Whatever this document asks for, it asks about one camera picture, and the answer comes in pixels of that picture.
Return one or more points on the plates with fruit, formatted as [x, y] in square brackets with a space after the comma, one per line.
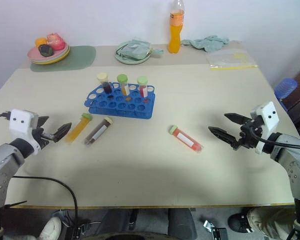
[57, 59]

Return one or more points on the pink toy fruit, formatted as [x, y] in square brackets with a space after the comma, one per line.
[55, 41]

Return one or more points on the light green cloth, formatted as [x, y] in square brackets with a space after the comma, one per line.
[210, 43]

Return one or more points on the beige trouser leg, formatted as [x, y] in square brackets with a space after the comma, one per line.
[270, 221]

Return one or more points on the clear zip bag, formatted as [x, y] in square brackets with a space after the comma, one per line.
[230, 60]

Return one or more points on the orange tube green cap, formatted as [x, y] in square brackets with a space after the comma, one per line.
[78, 128]
[123, 83]

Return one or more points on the blue test tube rack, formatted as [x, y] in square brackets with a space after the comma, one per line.
[120, 106]

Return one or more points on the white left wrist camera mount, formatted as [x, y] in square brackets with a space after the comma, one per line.
[20, 121]

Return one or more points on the red tube green cap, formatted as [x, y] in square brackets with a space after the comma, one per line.
[143, 86]
[186, 138]

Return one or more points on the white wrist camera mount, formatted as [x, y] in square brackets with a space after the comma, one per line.
[20, 121]
[268, 117]

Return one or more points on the pink plate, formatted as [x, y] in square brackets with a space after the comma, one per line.
[33, 53]

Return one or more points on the dark toy fruit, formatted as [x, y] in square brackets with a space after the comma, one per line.
[45, 50]

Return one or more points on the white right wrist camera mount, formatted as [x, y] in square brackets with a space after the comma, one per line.
[268, 117]

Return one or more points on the black box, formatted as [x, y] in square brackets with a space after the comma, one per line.
[219, 233]

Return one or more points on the blue ribbed stool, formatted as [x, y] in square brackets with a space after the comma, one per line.
[285, 87]

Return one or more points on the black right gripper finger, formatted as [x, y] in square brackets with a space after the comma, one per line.
[221, 134]
[236, 118]

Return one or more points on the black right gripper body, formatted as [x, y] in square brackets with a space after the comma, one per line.
[250, 136]

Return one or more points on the light green pouch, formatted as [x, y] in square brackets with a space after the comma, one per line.
[135, 48]

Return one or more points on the orange soda bottle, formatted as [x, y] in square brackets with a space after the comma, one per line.
[175, 37]

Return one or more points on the light green plate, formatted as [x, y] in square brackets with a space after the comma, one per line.
[120, 58]

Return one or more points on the brown tube yellow cap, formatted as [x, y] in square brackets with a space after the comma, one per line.
[97, 131]
[105, 83]

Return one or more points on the black shoe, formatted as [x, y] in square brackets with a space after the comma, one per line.
[238, 222]

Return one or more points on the green placemat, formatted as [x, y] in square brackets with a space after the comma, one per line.
[82, 56]

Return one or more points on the white shoe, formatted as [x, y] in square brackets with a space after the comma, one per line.
[51, 228]

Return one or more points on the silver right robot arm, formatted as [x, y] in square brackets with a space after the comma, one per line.
[295, 160]

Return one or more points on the orange toy fruit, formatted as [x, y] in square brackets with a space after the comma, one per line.
[40, 41]

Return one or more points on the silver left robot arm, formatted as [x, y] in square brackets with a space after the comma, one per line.
[5, 160]

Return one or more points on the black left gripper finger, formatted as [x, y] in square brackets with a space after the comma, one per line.
[62, 131]
[43, 121]

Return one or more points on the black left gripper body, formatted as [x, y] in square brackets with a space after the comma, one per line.
[41, 138]

